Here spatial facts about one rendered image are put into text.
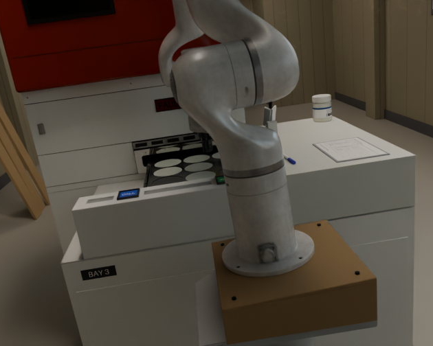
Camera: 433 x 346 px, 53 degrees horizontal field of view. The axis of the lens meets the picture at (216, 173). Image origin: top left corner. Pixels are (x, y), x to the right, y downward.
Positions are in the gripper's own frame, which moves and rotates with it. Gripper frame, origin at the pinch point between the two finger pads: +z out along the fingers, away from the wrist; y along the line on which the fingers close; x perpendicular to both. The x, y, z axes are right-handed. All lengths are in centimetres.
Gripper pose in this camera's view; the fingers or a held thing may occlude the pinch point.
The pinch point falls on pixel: (207, 145)
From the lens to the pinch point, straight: 144.6
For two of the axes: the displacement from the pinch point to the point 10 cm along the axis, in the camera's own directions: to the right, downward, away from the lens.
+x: 6.8, -3.0, 6.7
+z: 1.3, 9.5, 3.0
